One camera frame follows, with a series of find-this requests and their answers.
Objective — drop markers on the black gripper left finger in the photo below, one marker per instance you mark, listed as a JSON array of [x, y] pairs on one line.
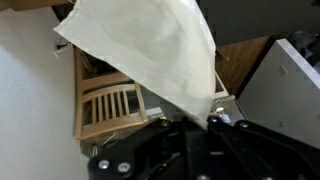
[[160, 153]]

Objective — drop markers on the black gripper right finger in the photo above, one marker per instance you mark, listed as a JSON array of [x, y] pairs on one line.
[[266, 156]]

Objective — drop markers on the white cloth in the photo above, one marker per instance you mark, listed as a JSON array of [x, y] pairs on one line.
[[150, 50]]

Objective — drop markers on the wooden slat chair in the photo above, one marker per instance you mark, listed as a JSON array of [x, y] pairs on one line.
[[110, 125]]

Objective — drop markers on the gray counter cabinet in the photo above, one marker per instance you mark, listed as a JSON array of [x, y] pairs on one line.
[[280, 100]]

